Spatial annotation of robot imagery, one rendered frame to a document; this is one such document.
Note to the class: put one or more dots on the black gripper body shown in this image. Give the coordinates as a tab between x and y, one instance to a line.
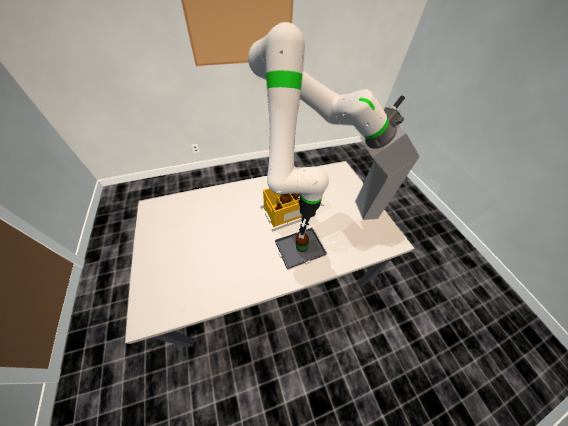
306	214

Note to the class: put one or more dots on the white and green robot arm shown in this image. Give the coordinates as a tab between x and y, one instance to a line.
279	58

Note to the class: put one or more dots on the yellow divided crate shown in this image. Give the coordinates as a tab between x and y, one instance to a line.
289	212

